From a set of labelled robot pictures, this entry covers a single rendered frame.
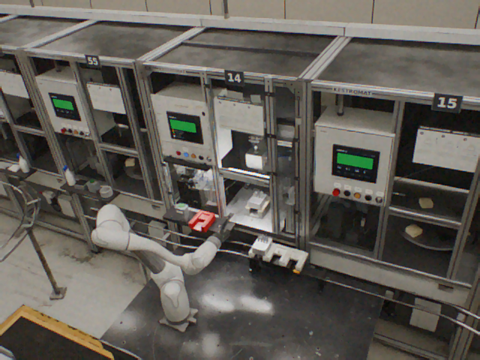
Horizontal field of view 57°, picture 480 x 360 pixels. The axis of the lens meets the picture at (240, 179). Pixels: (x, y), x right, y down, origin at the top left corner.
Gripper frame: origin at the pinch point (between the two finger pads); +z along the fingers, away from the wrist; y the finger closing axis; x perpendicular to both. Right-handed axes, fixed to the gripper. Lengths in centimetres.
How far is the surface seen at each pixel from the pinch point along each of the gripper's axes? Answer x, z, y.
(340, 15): 41, 379, 28
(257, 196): 0.4, 40.5, -9.3
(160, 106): 56, 20, 63
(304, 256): -46, 11, -24
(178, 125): 42, 18, 53
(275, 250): -25.9, 10.5, -25.6
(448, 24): -87, 380, 24
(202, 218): 31.4, 12.2, -17.2
